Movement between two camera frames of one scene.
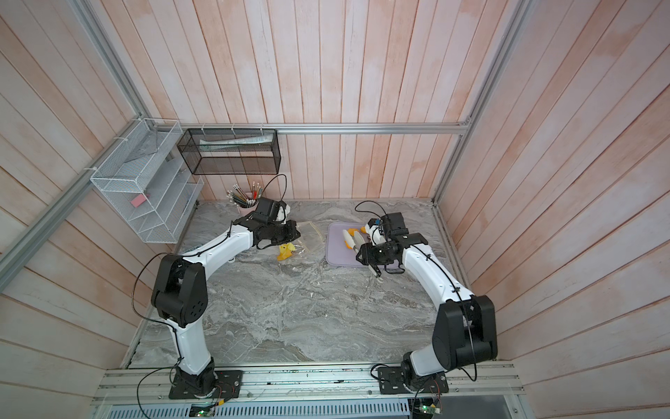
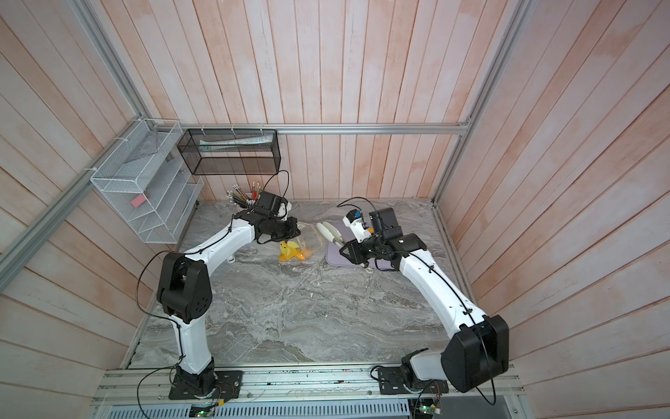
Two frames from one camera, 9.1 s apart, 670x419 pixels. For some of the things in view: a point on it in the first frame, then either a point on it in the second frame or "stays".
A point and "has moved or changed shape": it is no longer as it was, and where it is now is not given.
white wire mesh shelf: (146, 176) stays
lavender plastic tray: (337, 253) stays
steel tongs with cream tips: (355, 243) has moved or changed shape
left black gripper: (292, 232) stays
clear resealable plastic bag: (311, 241) has moved or changed shape
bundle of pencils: (238, 196) stays
